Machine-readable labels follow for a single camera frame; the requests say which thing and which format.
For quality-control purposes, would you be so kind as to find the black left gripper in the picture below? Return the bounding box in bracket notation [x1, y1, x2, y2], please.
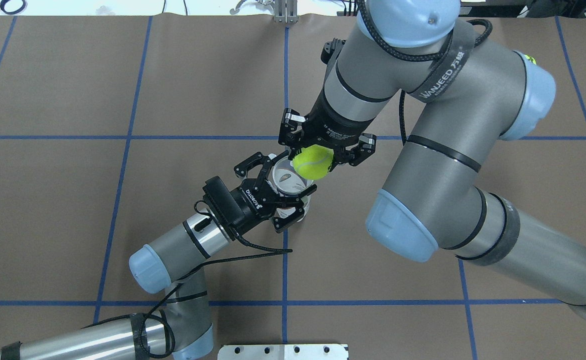
[203, 152, 318, 236]

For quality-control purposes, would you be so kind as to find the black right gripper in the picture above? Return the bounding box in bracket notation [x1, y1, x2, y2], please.
[278, 108, 377, 173]

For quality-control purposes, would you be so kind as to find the yellow tennis ball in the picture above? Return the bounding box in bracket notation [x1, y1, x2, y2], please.
[523, 54, 537, 65]
[291, 145, 334, 181]

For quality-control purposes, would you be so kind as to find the clear tennis ball tube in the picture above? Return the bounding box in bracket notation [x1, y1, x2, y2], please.
[268, 153, 314, 223]

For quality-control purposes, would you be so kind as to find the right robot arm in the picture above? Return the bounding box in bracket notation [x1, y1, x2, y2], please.
[279, 0, 586, 320]

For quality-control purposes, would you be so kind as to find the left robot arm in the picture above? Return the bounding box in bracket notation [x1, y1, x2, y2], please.
[0, 151, 318, 360]

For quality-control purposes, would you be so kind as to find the blue tape line lengthwise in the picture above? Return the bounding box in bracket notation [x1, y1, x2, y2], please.
[281, 26, 290, 345]

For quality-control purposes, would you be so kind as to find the white mounting plate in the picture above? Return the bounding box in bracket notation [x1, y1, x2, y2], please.
[217, 343, 350, 360]

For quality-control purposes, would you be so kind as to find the blue tape line crosswise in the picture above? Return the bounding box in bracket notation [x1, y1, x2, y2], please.
[0, 135, 586, 141]

